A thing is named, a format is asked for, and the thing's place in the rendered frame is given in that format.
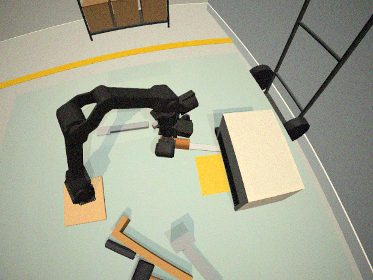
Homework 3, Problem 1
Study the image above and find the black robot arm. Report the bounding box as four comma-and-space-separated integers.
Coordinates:
56, 85, 199, 205

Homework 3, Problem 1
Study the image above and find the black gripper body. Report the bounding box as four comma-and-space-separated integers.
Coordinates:
155, 122, 176, 158

